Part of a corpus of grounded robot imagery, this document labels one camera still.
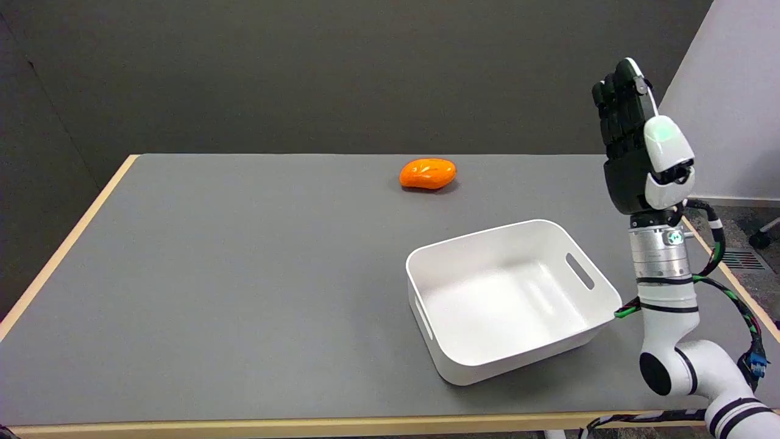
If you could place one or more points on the black chair caster wheel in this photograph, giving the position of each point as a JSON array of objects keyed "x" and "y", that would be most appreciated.
[{"x": 759, "y": 239}]

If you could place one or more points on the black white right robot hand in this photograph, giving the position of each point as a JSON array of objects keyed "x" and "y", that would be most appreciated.
[{"x": 627, "y": 164}]

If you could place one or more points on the white plastic bin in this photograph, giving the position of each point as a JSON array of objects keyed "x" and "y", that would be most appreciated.
[{"x": 509, "y": 302}]

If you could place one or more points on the floor vent grille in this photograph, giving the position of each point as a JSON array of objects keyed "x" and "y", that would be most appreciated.
[{"x": 742, "y": 260}]

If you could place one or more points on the orange mango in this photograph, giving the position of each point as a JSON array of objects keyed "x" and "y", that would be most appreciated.
[{"x": 427, "y": 173}]

